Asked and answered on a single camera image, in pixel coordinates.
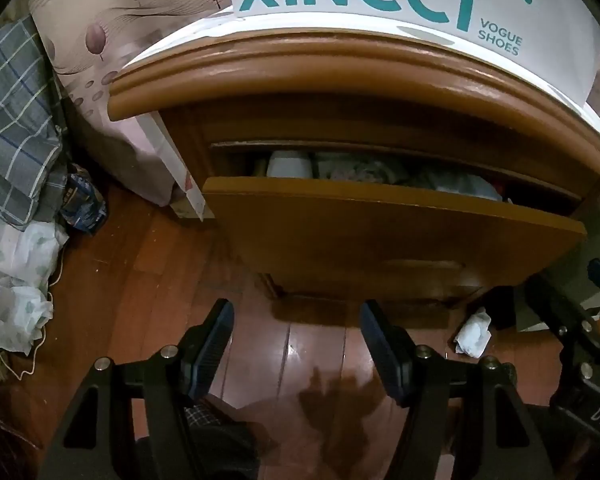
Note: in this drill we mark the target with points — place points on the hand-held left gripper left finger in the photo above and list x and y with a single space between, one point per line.
207 355

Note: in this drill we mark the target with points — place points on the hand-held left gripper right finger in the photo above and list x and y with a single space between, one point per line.
385 355

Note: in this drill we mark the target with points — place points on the wooden drawer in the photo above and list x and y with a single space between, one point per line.
380 240

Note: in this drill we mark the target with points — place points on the light blue underwear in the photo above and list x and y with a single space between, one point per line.
460 185

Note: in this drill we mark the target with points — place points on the grey floral underwear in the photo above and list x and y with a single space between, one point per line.
352 171

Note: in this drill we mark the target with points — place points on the white underwear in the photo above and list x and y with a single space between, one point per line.
290 165

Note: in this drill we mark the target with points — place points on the white cardboard box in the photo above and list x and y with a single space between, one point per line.
555 20

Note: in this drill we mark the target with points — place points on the dark plaid clothing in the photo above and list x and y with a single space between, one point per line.
205 415

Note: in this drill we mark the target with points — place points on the crumpled white tissue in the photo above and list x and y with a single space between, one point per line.
472 335

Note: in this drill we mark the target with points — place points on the blue snack packet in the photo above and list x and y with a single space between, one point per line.
82 205

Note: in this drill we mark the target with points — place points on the white paper bag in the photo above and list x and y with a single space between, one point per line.
175 160

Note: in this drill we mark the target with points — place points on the white printed cloth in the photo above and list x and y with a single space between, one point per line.
15 270

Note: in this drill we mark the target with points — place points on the wooden nightstand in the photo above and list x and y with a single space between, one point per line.
380 85

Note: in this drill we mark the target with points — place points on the grey plaid cloth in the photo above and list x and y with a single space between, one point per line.
15 125

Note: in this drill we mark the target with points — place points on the leaf print bed sheet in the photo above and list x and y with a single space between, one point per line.
130 10

